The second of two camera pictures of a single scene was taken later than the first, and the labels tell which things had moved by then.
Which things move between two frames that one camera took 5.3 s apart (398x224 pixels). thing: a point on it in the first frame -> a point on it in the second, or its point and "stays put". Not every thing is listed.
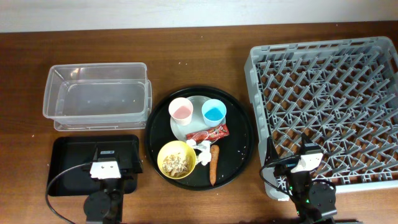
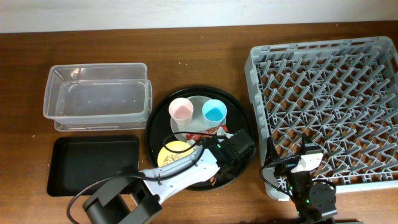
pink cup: [180, 109] stays put
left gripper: [134, 162] -> [236, 170]
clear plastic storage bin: [97, 96] stays put
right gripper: [272, 154] stays put
